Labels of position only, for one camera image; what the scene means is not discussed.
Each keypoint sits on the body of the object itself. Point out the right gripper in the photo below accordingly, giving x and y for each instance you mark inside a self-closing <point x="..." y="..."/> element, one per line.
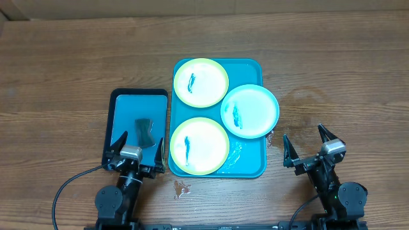
<point x="309" y="161"/>

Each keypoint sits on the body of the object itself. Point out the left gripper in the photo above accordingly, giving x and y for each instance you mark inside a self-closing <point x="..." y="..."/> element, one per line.
<point x="158" y="163"/>

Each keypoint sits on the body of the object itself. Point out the green scrub sponge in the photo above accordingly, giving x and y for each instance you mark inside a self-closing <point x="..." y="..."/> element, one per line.
<point x="143" y="128"/>

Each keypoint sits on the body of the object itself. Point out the yellow-green plate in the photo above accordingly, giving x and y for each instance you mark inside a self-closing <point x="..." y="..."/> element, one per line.
<point x="199" y="146"/>
<point x="201" y="82"/>

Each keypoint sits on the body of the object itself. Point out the light blue plate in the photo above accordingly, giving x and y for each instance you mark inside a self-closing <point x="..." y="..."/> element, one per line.
<point x="249" y="111"/>

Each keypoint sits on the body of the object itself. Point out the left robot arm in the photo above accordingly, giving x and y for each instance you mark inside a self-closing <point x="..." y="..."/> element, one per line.
<point x="116" y="203"/>

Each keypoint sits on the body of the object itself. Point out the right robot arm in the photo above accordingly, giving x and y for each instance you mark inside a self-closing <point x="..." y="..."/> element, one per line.
<point x="343" y="203"/>

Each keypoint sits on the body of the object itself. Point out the small black tray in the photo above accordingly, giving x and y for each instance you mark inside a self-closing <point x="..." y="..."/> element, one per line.
<point x="127" y="105"/>

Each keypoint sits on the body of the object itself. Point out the large teal plastic tray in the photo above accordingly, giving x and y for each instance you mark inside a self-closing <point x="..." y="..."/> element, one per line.
<point x="247" y="157"/>

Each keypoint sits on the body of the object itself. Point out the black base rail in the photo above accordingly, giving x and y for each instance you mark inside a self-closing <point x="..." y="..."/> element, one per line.
<point x="223" y="226"/>

